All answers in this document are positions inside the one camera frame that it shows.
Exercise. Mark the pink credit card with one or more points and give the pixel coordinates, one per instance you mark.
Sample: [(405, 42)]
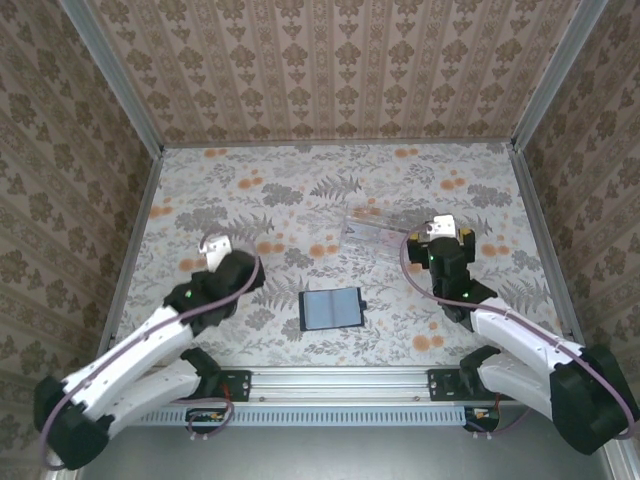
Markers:
[(390, 236)]

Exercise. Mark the clear acrylic box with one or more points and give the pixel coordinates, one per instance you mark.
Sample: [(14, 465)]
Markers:
[(380, 250)]

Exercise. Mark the navy blue card holder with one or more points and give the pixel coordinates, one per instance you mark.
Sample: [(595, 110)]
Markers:
[(332, 310)]

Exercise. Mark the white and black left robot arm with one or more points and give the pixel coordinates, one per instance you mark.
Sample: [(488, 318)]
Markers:
[(130, 360)]

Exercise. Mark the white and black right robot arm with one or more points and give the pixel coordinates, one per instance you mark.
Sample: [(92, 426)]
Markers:
[(520, 345)]

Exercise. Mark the black left connector box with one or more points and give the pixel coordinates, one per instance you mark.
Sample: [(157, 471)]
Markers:
[(205, 416)]

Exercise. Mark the black connector box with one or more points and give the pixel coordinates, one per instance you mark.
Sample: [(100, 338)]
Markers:
[(482, 416), (205, 416)]

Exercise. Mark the black right connector box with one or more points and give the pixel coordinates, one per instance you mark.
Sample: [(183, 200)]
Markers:
[(482, 416)]

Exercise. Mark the grey metal panel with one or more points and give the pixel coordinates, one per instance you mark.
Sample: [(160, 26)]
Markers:
[(340, 455)]

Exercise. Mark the aluminium right table edge rail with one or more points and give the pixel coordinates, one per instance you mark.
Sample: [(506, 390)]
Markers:
[(540, 225)]

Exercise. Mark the aluminium table edge rail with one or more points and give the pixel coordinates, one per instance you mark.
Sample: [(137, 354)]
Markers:
[(340, 144), (142, 225), (540, 225)]

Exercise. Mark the aluminium left table edge rail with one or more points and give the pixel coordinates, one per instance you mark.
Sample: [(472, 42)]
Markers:
[(142, 225)]

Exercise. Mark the aluminium rear table edge rail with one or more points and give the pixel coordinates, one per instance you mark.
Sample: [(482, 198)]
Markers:
[(340, 144)]

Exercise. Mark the aluminium mounting rail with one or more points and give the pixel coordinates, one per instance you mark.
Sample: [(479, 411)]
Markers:
[(340, 385)]

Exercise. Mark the aluminium right corner post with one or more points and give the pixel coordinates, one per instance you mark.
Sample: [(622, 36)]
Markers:
[(555, 75)]

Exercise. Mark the aluminium corner post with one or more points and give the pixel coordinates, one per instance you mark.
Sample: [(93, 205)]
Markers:
[(110, 75), (555, 75)]

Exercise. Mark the aluminium left corner post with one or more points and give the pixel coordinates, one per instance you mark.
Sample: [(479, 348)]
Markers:
[(110, 75)]

